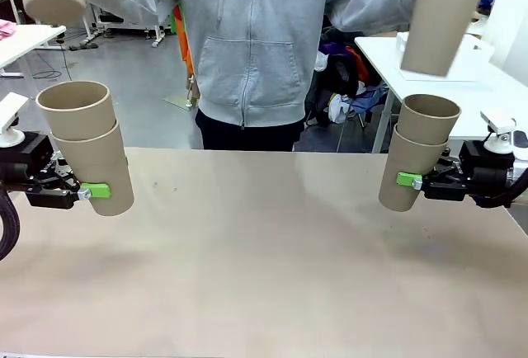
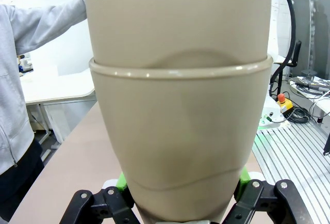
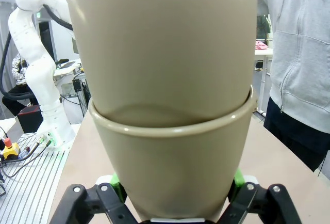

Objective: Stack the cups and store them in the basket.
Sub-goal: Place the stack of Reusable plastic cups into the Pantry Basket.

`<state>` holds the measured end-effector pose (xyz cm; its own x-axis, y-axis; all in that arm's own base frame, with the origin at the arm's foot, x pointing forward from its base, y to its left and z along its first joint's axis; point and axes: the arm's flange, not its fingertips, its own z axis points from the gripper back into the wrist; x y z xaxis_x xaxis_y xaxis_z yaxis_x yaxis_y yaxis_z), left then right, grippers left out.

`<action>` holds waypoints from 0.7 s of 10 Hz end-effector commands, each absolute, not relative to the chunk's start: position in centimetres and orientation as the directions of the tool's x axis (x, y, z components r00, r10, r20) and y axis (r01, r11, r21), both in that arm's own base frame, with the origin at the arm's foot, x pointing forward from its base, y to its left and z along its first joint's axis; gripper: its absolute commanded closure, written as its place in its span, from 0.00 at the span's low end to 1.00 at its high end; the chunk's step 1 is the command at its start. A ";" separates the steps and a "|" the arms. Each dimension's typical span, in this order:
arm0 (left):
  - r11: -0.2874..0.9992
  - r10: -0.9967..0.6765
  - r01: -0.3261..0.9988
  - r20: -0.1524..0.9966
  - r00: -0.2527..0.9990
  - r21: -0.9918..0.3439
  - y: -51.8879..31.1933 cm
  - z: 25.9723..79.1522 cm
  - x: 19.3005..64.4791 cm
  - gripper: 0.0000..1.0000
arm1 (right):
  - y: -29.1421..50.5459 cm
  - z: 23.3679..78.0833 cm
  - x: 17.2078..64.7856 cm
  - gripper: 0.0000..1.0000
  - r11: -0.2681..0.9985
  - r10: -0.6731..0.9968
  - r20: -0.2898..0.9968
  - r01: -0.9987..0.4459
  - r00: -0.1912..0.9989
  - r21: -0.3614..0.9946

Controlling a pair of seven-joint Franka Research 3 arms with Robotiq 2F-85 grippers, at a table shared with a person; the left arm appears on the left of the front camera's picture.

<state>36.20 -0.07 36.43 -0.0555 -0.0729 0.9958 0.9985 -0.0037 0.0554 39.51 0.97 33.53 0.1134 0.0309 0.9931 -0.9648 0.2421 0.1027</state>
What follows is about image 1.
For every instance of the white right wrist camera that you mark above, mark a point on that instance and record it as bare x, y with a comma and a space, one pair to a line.
499, 121

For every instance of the white desk with metal legs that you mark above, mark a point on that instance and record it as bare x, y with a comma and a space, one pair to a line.
158, 32

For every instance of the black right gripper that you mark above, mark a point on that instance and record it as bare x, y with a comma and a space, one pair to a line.
484, 172

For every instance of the flat metal base plate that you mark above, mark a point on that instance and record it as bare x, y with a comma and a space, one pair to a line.
177, 100

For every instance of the small white table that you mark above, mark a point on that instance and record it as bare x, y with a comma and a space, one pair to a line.
24, 40

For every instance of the black power strip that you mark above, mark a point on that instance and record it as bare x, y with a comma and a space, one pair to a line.
82, 45

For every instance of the large white table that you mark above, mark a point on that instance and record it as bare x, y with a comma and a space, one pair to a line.
486, 94

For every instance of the white plastic basket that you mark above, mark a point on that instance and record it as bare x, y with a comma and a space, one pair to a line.
474, 57

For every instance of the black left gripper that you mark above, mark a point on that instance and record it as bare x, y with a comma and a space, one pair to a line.
24, 168

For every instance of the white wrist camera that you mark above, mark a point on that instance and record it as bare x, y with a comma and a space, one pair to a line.
499, 121
10, 114

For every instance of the pink cloth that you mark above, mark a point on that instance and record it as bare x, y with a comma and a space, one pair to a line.
6, 28

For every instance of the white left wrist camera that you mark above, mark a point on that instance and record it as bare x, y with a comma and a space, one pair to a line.
10, 114

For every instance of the person in grey hoodie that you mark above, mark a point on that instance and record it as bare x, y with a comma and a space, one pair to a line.
247, 44

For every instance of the pile of colourful clothes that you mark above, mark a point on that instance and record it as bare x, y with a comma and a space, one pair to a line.
350, 69

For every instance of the orange green cloth on stand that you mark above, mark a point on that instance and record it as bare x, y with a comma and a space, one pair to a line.
183, 44

